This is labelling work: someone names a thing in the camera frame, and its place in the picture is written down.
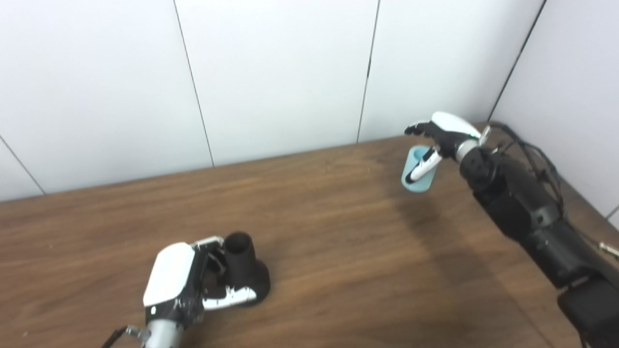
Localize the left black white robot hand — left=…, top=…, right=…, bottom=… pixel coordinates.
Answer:
left=143, top=235, right=258, bottom=329

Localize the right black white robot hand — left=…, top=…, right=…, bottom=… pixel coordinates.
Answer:
left=404, top=112, right=484, bottom=184

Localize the light blue cylinder cup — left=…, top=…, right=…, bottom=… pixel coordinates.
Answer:
left=401, top=145, right=442, bottom=193

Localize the black funnel nozzle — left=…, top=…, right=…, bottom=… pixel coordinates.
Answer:
left=222, top=232, right=271, bottom=306

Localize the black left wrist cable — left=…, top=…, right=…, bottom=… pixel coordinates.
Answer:
left=101, top=325, right=148, bottom=348

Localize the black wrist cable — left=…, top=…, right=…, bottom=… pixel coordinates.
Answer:
left=101, top=325, right=148, bottom=348
left=481, top=122, right=619, bottom=259

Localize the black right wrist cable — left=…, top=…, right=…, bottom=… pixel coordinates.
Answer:
left=481, top=122, right=619, bottom=259

